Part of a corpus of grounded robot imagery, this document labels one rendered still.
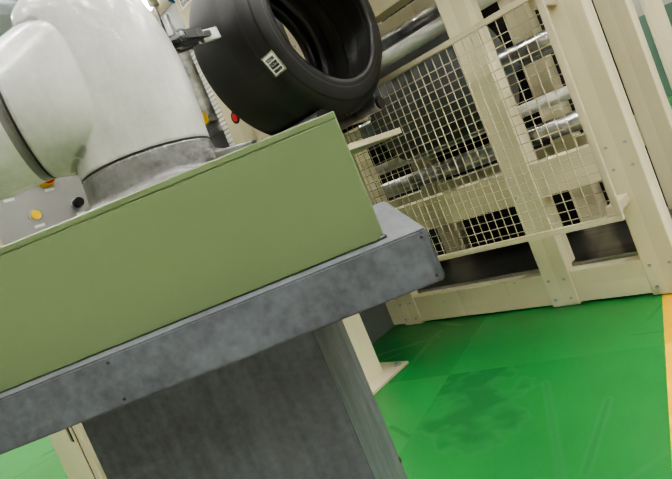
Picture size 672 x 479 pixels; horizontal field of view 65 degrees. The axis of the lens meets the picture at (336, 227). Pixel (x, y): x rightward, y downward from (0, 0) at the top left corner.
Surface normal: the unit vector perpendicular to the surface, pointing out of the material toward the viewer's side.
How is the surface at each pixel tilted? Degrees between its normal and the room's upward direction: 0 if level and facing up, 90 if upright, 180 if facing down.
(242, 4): 83
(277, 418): 90
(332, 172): 90
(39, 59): 84
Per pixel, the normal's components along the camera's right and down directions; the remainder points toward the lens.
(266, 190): -0.04, 0.09
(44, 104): 0.22, 0.19
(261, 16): 0.54, -0.16
